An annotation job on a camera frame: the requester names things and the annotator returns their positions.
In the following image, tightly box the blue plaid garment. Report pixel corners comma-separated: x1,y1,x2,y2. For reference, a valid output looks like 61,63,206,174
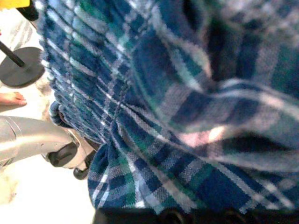
38,0,299,217

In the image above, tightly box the yellow polo shirt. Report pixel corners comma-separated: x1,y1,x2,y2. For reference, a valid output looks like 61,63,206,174
0,0,31,10

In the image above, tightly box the barefoot person in shorts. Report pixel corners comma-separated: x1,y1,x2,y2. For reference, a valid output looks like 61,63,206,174
0,91,28,113

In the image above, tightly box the black standing fan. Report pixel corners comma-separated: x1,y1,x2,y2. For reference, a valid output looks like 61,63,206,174
0,41,45,89

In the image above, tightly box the black garment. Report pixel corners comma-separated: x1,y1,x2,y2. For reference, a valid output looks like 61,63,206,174
20,5,39,22

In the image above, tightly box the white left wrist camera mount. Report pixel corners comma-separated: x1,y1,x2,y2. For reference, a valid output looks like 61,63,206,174
66,129,96,171

